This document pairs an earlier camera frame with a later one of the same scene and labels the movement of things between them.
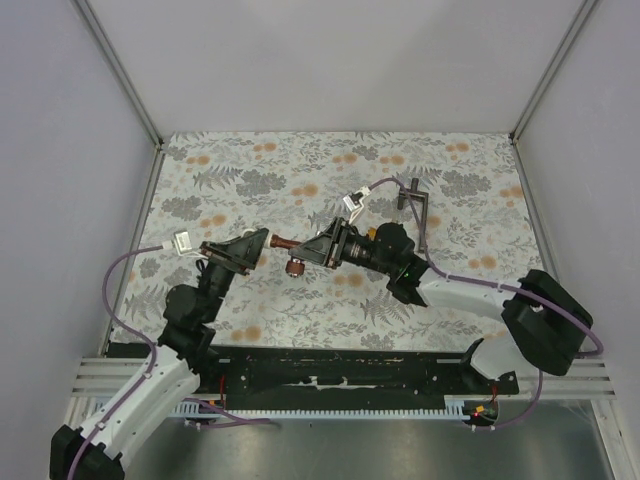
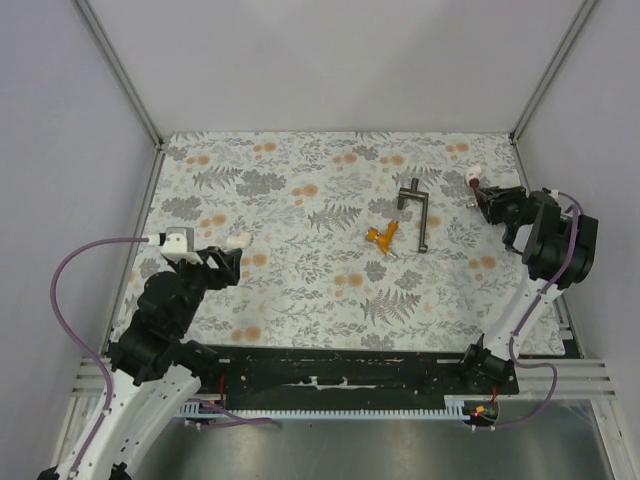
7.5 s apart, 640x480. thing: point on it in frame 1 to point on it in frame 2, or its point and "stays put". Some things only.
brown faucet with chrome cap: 296,266 to 474,182
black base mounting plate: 337,374 stays put
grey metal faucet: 416,193 stays put
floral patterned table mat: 459,195 stays put
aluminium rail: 105,377 stays put
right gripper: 327,248 to 500,197
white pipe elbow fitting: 267,243 to 472,173
